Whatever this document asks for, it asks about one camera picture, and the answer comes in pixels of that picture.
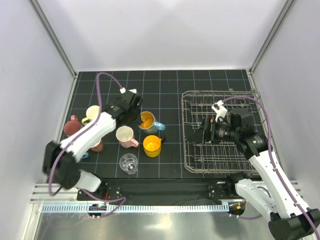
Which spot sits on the cream yellow faceted mug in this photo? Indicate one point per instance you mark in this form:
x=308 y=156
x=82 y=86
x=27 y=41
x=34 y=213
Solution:
x=90 y=114

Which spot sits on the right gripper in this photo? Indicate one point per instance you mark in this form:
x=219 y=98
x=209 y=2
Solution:
x=207 y=130

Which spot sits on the pink faceted mug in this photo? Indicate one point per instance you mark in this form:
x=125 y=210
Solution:
x=125 y=137

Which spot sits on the white slotted cable duct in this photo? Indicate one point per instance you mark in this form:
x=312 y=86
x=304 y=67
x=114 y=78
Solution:
x=100 y=208

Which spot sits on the grey wire dish rack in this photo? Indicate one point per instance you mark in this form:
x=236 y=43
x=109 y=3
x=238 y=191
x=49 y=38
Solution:
x=224 y=158

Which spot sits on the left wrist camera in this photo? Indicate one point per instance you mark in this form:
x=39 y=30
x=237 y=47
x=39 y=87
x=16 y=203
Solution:
x=123 y=90

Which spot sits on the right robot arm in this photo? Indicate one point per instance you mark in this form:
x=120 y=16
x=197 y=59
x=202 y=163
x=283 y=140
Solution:
x=288 y=216

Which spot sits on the yellow mug black handle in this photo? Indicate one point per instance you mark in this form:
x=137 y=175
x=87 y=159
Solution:
x=152 y=145

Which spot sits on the clear glass tumbler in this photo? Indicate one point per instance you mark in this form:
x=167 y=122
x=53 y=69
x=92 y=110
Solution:
x=129 y=163

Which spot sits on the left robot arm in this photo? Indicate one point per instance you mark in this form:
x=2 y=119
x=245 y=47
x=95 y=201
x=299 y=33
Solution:
x=61 y=159

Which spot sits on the brown floral mug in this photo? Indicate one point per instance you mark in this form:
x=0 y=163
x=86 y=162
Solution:
x=98 y=147

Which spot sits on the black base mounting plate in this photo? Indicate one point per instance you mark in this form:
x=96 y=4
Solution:
x=169 y=191

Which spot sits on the blue butterfly mug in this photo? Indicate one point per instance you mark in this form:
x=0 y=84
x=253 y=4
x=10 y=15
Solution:
x=149 y=124

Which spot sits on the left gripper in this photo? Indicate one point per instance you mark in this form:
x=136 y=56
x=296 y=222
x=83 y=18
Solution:
x=132 y=116

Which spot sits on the white mug blue handle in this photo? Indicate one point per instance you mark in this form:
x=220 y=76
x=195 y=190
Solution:
x=85 y=156

